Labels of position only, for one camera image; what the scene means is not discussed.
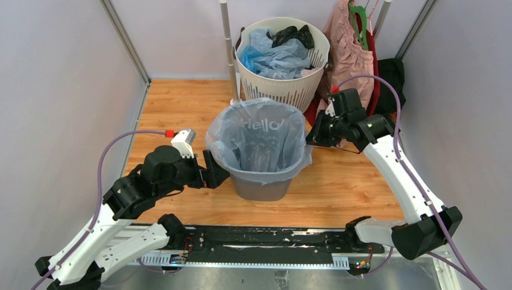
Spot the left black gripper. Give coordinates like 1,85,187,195
157,148,231,197

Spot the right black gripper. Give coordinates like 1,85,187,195
304,109,348,147

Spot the grey mesh trash bin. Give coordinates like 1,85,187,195
230,173,292,202

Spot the white slotted laundry basket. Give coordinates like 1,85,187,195
234,17,330,112

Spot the light blue plastic bag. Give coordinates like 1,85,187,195
205,98,313,184

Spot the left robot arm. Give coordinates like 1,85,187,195
35,145,229,289

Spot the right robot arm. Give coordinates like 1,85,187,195
306,89,462,260

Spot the pink plastic bag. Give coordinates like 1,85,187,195
301,68,321,77

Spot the white rack base foot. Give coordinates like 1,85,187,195
229,72,243,106

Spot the crumpled pale blue bag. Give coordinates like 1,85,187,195
249,28,312,80

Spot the black garment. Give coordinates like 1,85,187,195
376,58,407,117

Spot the black plastic bag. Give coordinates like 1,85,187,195
266,25,315,50

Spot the bright blue plastic bag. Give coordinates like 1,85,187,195
240,45,263,74

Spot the green clothes hanger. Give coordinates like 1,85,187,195
348,2,368,50

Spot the silver clothes rack pole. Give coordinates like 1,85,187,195
219,0,236,95

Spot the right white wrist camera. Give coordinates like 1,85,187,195
325,86,339,118

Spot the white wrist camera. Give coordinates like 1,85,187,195
165,128,196,159
325,86,339,118

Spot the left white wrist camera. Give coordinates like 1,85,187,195
165,128,196,159

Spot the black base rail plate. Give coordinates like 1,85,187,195
165,225,385,266

